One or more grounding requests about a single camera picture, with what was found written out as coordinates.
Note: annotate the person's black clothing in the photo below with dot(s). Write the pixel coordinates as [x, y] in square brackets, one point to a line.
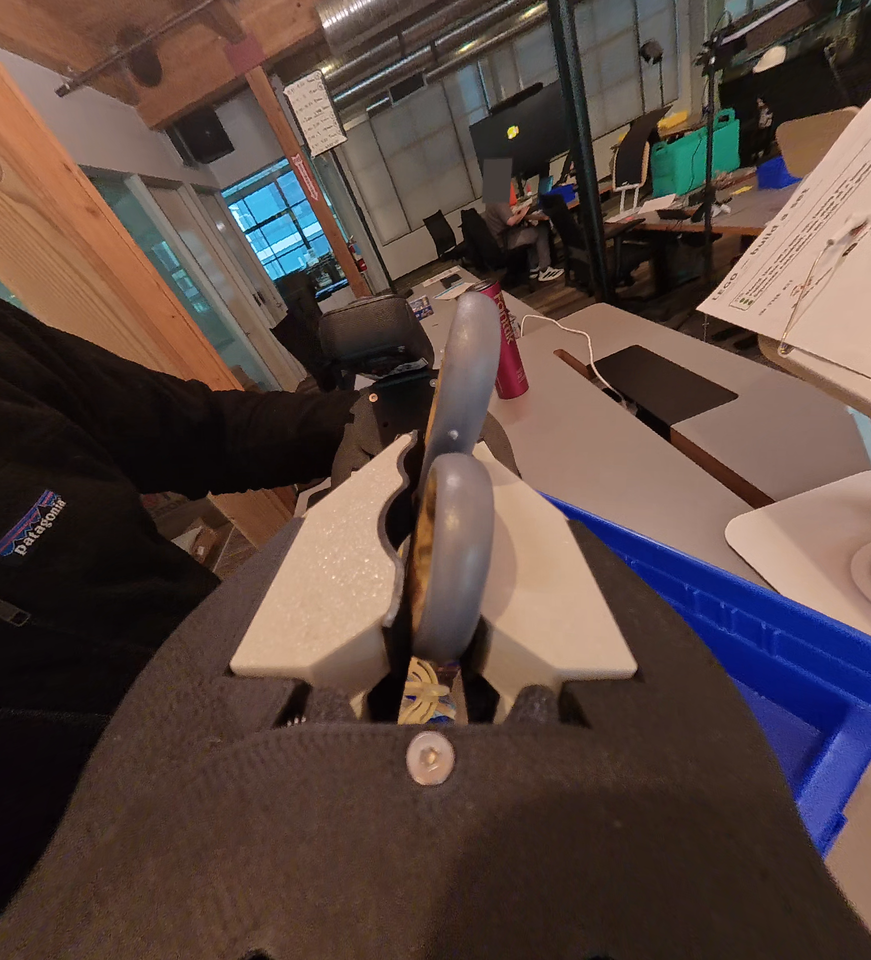
[45, 600]

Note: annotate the white wall notice sheet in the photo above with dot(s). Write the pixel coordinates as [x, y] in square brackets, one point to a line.
[315, 112]

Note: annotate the red fire extinguisher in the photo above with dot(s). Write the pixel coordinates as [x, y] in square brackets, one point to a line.
[357, 255]

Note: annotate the black tripod pole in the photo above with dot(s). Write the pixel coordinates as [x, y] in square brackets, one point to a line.
[578, 150]

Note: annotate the printed instruction sheet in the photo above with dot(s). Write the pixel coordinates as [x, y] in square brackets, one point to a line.
[840, 262]

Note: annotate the green storage crate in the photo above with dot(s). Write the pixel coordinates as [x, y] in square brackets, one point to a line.
[690, 157]

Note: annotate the person's left forearm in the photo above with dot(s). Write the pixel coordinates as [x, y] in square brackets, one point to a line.
[240, 435]

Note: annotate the pink metal bottle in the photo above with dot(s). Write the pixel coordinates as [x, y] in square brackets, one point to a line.
[509, 360]

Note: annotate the plastic ball maze puzzle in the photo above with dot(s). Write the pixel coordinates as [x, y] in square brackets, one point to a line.
[424, 694]

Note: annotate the small blue plastic bin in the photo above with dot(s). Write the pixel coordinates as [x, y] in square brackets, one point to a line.
[780, 675]

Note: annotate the black monitor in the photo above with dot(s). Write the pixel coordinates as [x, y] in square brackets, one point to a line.
[518, 135]

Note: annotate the black wall speaker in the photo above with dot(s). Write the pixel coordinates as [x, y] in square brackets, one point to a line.
[207, 135]

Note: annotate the black desk mat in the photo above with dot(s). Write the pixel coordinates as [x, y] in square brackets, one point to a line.
[660, 386]

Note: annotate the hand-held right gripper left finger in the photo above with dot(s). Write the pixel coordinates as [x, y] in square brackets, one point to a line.
[315, 600]

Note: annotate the small tan book stand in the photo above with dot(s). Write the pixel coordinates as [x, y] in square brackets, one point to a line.
[810, 139]

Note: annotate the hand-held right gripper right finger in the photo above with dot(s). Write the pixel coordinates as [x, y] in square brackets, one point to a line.
[555, 600]

